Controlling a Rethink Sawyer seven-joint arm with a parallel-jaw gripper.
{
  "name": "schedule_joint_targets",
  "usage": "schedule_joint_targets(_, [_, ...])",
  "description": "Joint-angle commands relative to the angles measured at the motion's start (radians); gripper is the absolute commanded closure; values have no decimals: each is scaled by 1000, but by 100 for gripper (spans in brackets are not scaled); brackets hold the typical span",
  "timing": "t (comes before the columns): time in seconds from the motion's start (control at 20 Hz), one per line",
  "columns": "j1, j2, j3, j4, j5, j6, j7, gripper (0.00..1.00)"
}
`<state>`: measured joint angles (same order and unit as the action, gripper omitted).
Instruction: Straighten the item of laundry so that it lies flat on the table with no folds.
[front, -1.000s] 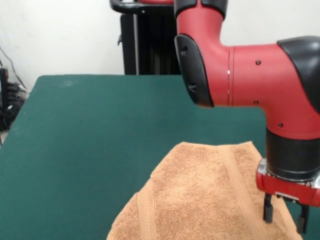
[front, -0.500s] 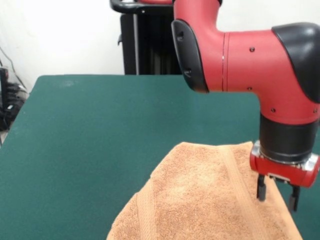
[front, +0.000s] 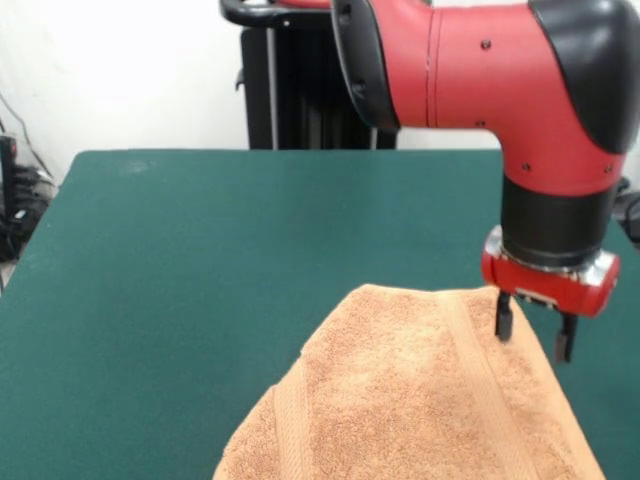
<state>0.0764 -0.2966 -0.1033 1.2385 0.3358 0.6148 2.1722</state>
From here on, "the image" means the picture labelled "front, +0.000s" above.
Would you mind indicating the dark green tablecloth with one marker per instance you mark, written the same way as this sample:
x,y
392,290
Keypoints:
x,y
200,275

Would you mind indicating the orange terry towel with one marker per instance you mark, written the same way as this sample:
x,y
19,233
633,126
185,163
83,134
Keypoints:
x,y
400,390

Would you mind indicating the black electronics box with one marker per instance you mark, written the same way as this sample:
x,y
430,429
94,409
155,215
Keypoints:
x,y
9,175

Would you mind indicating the black office chair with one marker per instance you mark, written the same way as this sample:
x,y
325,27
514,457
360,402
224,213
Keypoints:
x,y
631,205

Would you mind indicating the red robot base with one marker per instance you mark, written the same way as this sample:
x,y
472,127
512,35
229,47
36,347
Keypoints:
x,y
305,2

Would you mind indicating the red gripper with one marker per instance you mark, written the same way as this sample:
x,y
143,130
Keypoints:
x,y
575,295

